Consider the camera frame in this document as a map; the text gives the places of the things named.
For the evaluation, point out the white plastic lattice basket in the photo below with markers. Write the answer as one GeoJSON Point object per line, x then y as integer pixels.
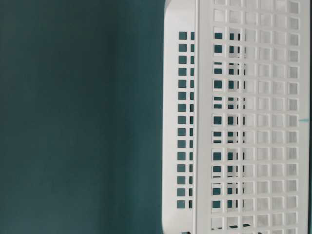
{"type": "Point", "coordinates": [236, 83]}

